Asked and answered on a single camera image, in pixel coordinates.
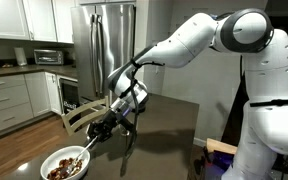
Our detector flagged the white drawer base cabinets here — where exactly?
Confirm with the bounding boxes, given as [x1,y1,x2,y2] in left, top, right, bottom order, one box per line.
[0,71,63,138]

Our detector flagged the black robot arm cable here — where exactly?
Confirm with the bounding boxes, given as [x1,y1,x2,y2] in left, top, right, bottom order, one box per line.
[118,60,166,178]

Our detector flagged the paper towel roll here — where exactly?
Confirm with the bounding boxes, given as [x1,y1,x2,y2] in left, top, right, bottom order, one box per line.
[13,46,29,67]

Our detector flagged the brown food pieces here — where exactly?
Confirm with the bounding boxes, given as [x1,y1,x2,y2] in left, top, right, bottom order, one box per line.
[46,157,84,180]

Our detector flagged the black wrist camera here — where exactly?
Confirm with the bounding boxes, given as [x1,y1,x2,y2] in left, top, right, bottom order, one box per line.
[117,115,136,133]

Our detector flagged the white ceramic bowl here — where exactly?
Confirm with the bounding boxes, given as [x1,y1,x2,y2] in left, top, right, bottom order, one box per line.
[39,145,91,180]

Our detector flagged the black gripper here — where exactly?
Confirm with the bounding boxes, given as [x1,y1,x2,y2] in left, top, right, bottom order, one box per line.
[85,108,121,145]

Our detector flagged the wooden chair back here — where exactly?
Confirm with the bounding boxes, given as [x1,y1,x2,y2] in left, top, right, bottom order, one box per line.
[61,95,111,137]

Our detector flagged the white wall cabinets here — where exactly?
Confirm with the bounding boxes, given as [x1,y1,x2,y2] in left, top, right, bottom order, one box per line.
[0,0,75,45]

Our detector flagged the silver metal spoon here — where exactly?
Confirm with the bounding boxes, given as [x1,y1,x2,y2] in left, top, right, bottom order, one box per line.
[60,136,100,178]

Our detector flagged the stainless steel refrigerator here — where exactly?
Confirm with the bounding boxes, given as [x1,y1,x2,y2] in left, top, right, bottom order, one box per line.
[71,3,136,108]

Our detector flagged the silver toaster oven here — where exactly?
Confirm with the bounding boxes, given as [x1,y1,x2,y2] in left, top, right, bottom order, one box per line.
[33,49,65,66]

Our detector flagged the clear drinking glass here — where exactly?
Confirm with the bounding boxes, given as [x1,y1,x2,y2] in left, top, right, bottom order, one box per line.
[118,124,132,137]

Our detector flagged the light wooden board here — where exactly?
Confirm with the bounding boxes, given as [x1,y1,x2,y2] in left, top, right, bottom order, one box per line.
[206,137,238,155]

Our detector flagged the stainless steel electric kettle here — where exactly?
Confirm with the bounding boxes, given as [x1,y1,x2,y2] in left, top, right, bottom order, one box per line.
[135,98,149,114]

